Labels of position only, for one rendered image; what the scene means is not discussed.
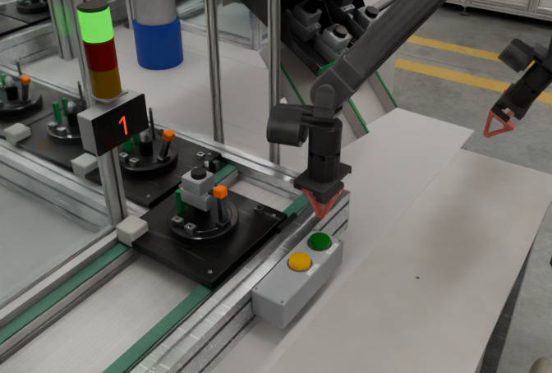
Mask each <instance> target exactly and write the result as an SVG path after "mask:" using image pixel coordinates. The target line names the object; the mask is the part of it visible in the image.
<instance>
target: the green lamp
mask: <svg viewBox="0 0 552 373"><path fill-rule="evenodd" d="M77 13H78V17H79V22H80V30H81V35H82V39H83V40H84V41H85V42H88V43H102V42H106V41H108V40H110V39H111V38H112V37H113V26H112V21H111V15H110V10H109V7H108V8H107V9H106V10H104V11H101V12H94V13H85V12H80V11H79V10H77Z"/></svg>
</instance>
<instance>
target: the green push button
mask: <svg viewBox="0 0 552 373"><path fill-rule="evenodd" d="M309 243H310V245H311V246H312V247H313V248H315V249H325V248H327V247H328V246H329V245H330V237H329V236H328V235H327V234H325V233H314V234H312V235H311V236H310V240H309Z"/></svg>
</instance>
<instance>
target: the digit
mask: <svg viewBox="0 0 552 373"><path fill-rule="evenodd" d="M110 119H111V124H112V129H113V139H114V144H115V145H116V144H118V143H120V142H121V141H123V140H125V139H126V138H128V137H130V136H132V135H134V134H135V131H134V125H133V120H132V114H131V105H128V106H126V107H125V108H122V109H120V110H118V111H116V112H115V113H113V114H111V115H110Z"/></svg>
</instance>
